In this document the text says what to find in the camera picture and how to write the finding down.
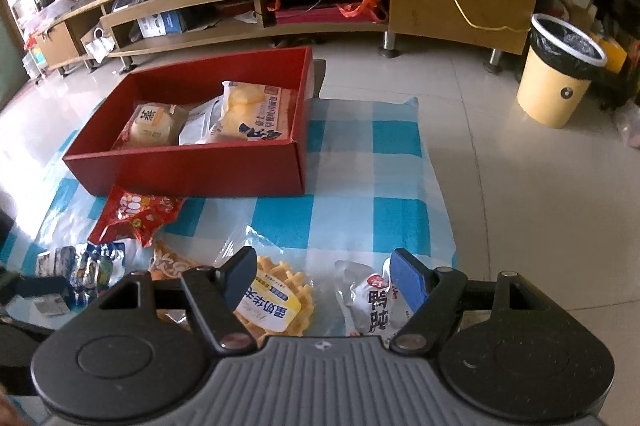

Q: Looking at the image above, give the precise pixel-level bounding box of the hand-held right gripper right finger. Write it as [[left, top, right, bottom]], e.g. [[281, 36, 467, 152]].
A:
[[387, 248, 543, 354]]

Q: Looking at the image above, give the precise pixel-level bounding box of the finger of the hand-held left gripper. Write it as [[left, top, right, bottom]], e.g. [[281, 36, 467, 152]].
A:
[[0, 273, 68, 307], [0, 318, 53, 399]]

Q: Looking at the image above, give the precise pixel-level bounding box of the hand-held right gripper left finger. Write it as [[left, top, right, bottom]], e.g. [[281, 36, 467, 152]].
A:
[[92, 247, 258, 352]]

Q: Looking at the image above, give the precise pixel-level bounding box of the white packet with black print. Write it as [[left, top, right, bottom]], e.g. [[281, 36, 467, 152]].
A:
[[334, 258, 418, 338]]

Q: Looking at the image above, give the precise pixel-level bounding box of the yellow waffle packet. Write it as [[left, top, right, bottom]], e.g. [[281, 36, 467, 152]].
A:
[[220, 226, 317, 338]]

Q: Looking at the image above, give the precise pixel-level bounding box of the blue sausage packet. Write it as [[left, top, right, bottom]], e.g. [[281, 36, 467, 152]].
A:
[[37, 242, 126, 313]]

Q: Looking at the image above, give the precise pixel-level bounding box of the brown snack packet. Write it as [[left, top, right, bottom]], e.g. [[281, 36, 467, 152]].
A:
[[150, 240, 201, 281]]

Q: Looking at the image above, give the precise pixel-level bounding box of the red cardboard box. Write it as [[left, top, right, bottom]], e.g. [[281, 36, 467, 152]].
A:
[[62, 46, 315, 197]]

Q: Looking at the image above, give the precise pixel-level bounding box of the red snack packet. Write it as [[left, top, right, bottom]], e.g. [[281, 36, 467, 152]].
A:
[[89, 185, 187, 248]]

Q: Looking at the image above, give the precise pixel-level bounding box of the white cracker packet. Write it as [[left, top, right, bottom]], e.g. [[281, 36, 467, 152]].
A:
[[179, 98, 226, 145]]

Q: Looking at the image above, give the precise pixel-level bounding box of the yellow cake packet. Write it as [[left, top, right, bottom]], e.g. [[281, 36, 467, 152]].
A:
[[207, 80, 299, 144]]

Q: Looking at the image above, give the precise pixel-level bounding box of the round steamed cake packet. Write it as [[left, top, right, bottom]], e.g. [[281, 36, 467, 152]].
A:
[[112, 103, 188, 150]]

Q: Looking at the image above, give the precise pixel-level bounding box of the blue checkered cloth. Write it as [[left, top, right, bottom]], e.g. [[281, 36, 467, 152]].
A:
[[0, 96, 458, 426]]

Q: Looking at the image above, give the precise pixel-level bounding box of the cream trash bin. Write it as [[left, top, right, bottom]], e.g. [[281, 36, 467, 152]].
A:
[[516, 13, 608, 129]]

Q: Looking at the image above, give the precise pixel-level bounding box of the white paper bag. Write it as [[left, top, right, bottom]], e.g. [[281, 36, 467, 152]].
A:
[[82, 26, 113, 61]]

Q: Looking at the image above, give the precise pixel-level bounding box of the blue and white box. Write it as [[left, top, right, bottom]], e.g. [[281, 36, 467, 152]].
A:
[[137, 10, 186, 39]]

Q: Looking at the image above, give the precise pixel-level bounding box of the wooden television stand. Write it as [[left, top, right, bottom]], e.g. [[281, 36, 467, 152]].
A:
[[27, 0, 541, 71]]

